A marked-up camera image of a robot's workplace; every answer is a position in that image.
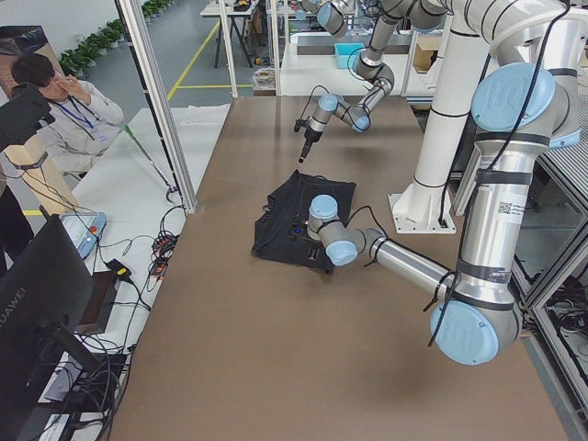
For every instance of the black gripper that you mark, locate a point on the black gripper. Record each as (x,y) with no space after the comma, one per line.
(311,137)
(313,253)

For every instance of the black printed t-shirt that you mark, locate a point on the black printed t-shirt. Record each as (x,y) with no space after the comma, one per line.
(287,208)

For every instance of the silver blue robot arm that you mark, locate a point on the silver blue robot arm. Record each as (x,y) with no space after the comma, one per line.
(506,92)
(368,64)

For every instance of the blue plastic bin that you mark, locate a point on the blue plastic bin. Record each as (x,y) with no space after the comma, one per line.
(346,54)

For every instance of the white central mounting column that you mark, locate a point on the white central mounting column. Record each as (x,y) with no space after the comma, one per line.
(423,207)

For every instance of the metal reacher grabber tool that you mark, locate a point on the metal reacher grabber tool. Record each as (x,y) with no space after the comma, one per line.
(170,188)

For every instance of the red black power strip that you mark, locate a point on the red black power strip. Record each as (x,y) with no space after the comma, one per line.
(162,249)

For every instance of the seated person in background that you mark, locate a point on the seated person in background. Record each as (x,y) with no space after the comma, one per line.
(85,121)

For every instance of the blue teach pendant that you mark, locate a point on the blue teach pendant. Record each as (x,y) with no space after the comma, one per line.
(84,229)

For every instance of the potted green plants row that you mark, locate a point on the potted green plants row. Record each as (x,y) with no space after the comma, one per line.
(78,60)

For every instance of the black computer monitor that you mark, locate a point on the black computer monitor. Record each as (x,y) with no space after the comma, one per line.
(44,295)

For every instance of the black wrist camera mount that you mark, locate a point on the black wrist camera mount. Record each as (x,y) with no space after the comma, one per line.
(301,124)

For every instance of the aluminium frame post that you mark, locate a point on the aluminium frame post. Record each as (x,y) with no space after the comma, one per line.
(137,36)

